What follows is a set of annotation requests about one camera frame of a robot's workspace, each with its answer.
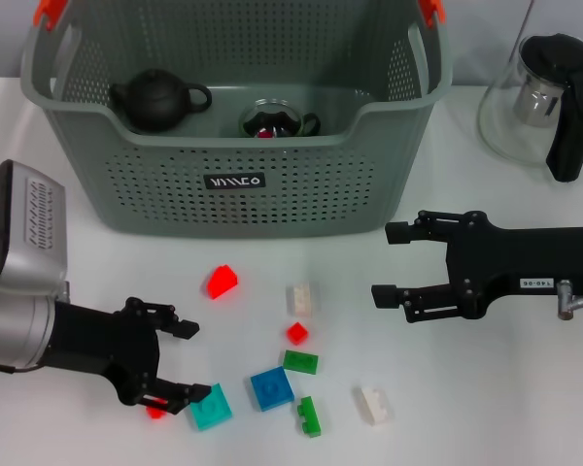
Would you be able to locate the small red slope block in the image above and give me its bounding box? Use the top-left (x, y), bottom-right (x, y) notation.
top-left (145, 397), bottom-right (169, 420)

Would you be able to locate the glass teacup black sleeve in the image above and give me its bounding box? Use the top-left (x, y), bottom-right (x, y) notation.
top-left (239, 96), bottom-right (322, 141)

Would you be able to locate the small red square block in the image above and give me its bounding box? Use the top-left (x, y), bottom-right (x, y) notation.
top-left (285, 320), bottom-right (310, 346)

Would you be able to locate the white building block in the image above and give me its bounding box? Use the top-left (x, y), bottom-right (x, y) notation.
top-left (285, 282), bottom-right (321, 317)
top-left (353, 383), bottom-right (394, 427)

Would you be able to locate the teal square block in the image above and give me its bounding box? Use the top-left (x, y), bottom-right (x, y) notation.
top-left (188, 383), bottom-right (235, 433)

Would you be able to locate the glass pitcher black handle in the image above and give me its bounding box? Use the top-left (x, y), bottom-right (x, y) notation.
top-left (475, 32), bottom-right (583, 184)

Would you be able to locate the black clay teapot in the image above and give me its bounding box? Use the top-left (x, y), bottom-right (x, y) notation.
top-left (109, 69), bottom-right (214, 135)

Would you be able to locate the green notched small block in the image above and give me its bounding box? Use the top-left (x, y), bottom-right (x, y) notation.
top-left (294, 395), bottom-right (325, 439)

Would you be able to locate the blue square flat block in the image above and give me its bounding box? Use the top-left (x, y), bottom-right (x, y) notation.
top-left (249, 366), bottom-right (295, 413)

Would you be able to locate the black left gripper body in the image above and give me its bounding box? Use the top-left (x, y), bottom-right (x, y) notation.
top-left (43, 297), bottom-right (162, 407)

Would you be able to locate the right wrist silver connector plug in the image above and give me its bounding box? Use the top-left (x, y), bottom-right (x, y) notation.
top-left (556, 279), bottom-right (583, 320)

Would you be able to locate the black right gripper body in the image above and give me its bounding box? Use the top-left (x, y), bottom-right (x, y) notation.
top-left (445, 211), bottom-right (583, 321)

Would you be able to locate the bright red slope block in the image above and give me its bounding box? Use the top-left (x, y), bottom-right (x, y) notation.
top-left (206, 264), bottom-right (240, 301)

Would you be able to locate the green flat rectangular block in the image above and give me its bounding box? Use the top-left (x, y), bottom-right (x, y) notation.
top-left (282, 349), bottom-right (321, 376)

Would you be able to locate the grey perforated storage bin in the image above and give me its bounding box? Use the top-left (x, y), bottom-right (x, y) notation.
top-left (17, 0), bottom-right (453, 242)

